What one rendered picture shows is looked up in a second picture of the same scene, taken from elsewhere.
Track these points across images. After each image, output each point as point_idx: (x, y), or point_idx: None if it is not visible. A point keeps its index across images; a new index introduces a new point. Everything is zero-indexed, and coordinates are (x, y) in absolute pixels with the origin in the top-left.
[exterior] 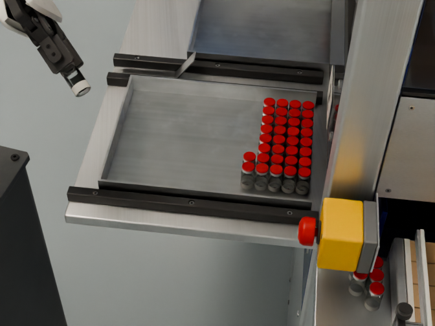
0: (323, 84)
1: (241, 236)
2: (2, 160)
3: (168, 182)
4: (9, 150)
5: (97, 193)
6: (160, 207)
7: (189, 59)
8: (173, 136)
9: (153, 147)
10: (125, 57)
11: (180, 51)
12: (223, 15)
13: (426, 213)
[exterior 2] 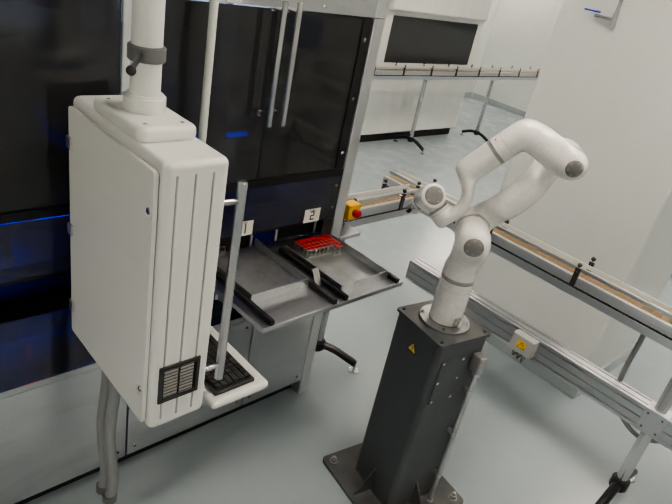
0: None
1: None
2: (409, 311)
3: (361, 267)
4: (404, 312)
5: (389, 273)
6: None
7: (315, 272)
8: (344, 274)
9: (355, 276)
10: (332, 296)
11: (302, 291)
12: (264, 289)
13: None
